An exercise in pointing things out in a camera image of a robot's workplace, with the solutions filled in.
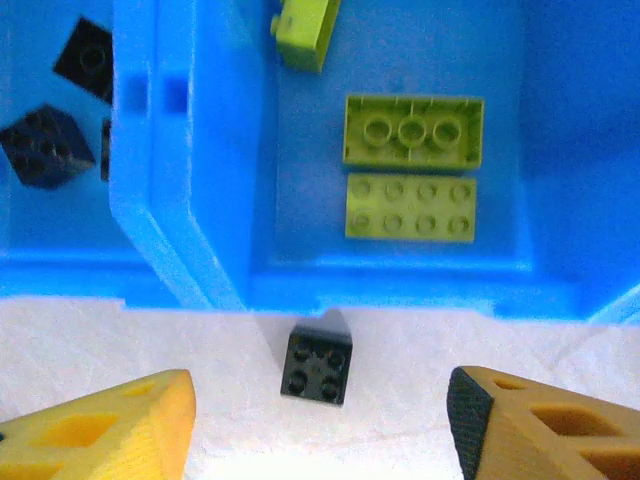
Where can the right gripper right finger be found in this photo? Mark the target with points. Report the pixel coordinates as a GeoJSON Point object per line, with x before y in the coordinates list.
{"type": "Point", "coordinates": [550, 440]}

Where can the blue three-compartment plastic bin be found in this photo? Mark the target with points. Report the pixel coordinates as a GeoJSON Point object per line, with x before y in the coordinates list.
{"type": "Point", "coordinates": [210, 150]}

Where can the lime green lego brick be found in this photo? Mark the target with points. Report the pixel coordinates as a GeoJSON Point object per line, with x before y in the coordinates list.
{"type": "Point", "coordinates": [305, 35]}
{"type": "Point", "coordinates": [411, 215]}
{"type": "Point", "coordinates": [414, 131]}

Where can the black square lego brick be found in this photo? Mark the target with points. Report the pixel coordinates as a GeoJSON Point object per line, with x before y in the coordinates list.
{"type": "Point", "coordinates": [315, 375]}
{"type": "Point", "coordinates": [85, 60]}
{"type": "Point", "coordinates": [105, 150]}
{"type": "Point", "coordinates": [47, 147]}

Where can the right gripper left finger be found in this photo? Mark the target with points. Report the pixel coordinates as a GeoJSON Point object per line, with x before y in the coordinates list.
{"type": "Point", "coordinates": [100, 440]}

